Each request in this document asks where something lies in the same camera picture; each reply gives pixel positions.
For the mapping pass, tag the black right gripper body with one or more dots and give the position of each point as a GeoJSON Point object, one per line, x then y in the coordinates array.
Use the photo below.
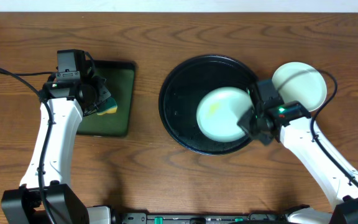
{"type": "Point", "coordinates": [252, 116]}

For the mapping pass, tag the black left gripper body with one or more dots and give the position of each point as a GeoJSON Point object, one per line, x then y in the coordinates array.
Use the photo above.
{"type": "Point", "coordinates": [101, 94]}

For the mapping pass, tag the green and yellow sponge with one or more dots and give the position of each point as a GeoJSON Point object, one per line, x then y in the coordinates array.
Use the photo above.
{"type": "Point", "coordinates": [109, 106]}

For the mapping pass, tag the mint green plate with stain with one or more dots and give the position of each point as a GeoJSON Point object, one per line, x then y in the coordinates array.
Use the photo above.
{"type": "Point", "coordinates": [219, 111]}

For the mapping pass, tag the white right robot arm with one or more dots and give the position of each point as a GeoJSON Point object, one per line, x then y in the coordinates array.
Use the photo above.
{"type": "Point", "coordinates": [291, 125]}

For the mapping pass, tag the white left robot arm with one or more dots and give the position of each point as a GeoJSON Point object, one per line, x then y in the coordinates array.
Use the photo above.
{"type": "Point", "coordinates": [44, 194]}

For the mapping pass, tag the black rectangular tray with water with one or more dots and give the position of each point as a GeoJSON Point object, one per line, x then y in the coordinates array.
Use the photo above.
{"type": "Point", "coordinates": [120, 76]}

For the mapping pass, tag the round black serving tray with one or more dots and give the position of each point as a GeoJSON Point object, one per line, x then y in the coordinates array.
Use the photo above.
{"type": "Point", "coordinates": [184, 88]}

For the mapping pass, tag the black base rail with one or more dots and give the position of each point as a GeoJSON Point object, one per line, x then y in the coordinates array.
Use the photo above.
{"type": "Point", "coordinates": [216, 218]}

